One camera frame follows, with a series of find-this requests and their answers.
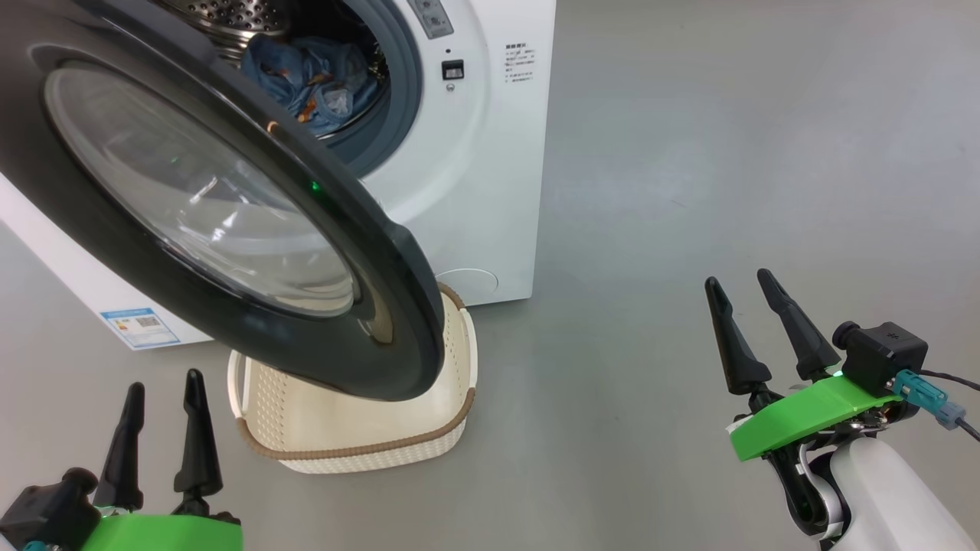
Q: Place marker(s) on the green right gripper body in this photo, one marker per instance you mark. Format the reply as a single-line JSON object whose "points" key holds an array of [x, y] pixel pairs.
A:
{"points": [[804, 417]]}

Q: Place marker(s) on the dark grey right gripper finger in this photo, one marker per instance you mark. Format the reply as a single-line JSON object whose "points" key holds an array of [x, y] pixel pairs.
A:
{"points": [[739, 360], [808, 344]]}

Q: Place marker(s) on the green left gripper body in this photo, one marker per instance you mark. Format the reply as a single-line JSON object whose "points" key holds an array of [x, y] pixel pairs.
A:
{"points": [[161, 534]]}

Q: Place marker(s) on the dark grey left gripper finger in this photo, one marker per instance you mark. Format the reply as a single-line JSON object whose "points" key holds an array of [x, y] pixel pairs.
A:
{"points": [[197, 451], [126, 459]]}

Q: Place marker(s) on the grey washing machine door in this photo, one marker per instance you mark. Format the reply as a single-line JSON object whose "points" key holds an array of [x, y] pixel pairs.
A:
{"points": [[115, 229]]}

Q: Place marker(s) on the blue patterned clothes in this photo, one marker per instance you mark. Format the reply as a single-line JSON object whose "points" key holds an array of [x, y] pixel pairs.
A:
{"points": [[276, 73]]}

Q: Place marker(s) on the white washing machine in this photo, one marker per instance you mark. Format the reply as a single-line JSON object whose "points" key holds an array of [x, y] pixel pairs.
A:
{"points": [[490, 191]]}

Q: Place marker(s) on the black door latch socket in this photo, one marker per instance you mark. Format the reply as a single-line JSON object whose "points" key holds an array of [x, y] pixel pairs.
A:
{"points": [[452, 70]]}

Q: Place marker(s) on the grey rubber door gasket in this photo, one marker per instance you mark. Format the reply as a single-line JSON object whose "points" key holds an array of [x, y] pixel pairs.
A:
{"points": [[398, 92]]}

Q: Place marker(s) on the perforated steel washer drum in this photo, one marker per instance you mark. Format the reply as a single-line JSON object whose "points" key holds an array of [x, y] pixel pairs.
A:
{"points": [[230, 19]]}

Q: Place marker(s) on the blue energy label sticker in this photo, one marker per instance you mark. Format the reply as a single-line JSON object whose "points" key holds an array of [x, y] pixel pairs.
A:
{"points": [[140, 327]]}

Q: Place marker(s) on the cream perforated laundry basket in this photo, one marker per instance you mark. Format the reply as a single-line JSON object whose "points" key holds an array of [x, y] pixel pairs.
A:
{"points": [[344, 436]]}

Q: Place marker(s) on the round white filter cover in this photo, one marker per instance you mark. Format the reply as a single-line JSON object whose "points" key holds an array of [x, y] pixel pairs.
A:
{"points": [[475, 279]]}

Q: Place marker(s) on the grey warning sticker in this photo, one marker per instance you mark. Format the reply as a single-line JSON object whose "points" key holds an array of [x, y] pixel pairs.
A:
{"points": [[430, 17]]}

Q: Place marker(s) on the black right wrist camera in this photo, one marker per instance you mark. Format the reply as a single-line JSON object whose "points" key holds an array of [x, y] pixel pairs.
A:
{"points": [[884, 356]]}

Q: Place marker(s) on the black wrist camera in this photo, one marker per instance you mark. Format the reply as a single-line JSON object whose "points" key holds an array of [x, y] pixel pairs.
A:
{"points": [[884, 356], [46, 509]]}

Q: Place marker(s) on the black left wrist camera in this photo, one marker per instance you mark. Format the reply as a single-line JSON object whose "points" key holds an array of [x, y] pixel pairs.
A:
{"points": [[46, 509]]}

